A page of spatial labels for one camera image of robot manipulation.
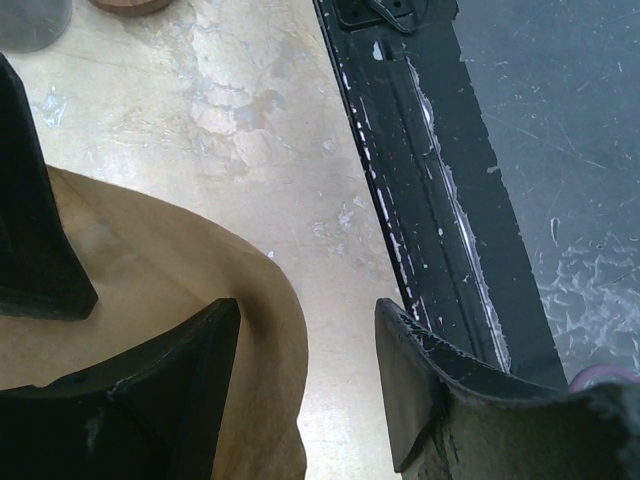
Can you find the brown paper coffee filter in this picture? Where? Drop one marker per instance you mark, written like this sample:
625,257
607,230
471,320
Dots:
153,265

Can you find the clear glass carafe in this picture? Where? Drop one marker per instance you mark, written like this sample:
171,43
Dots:
31,25

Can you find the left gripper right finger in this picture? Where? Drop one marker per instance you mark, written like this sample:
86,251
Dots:
451,416

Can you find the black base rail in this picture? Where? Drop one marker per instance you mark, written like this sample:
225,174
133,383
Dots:
448,224

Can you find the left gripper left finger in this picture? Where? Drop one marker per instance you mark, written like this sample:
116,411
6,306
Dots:
151,412

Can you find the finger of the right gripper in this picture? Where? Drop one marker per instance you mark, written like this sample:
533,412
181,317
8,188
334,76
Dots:
41,276

